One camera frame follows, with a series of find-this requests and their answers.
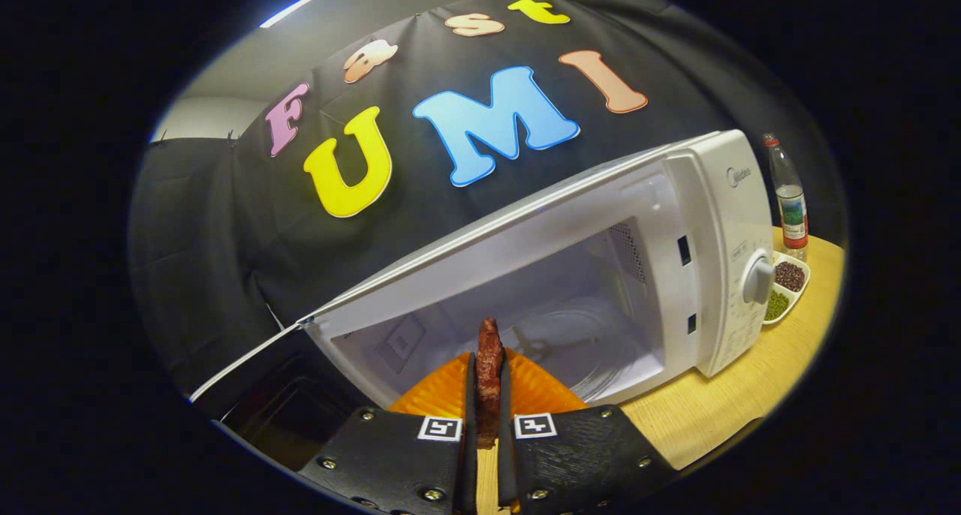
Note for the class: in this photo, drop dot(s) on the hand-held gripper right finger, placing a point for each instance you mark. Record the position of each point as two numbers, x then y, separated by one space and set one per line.
507 470

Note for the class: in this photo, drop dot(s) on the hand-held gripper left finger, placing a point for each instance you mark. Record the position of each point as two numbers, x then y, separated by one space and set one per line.
467 470

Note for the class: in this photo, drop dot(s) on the brown meat piece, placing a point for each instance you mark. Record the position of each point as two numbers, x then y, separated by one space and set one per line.
489 365

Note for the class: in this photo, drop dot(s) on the white toaster oven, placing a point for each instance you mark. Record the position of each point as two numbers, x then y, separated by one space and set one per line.
570 222

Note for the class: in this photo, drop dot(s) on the white divided dish of beans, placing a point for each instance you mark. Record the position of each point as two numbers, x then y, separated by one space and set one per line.
788 278

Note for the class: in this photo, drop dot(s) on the black backdrop cloth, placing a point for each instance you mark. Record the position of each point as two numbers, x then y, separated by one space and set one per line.
225 222

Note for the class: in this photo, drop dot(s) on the clear water bottle red cap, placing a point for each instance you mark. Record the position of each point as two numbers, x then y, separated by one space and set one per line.
790 200

